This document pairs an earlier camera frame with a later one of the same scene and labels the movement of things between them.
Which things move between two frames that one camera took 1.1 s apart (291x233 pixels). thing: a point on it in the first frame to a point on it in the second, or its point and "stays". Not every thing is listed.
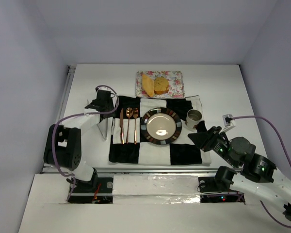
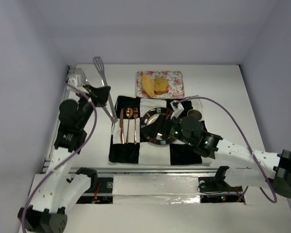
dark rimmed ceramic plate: (161, 125) stays
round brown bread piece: (161, 85) stays
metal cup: (193, 116) stays
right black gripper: (211, 140) to (165, 123)
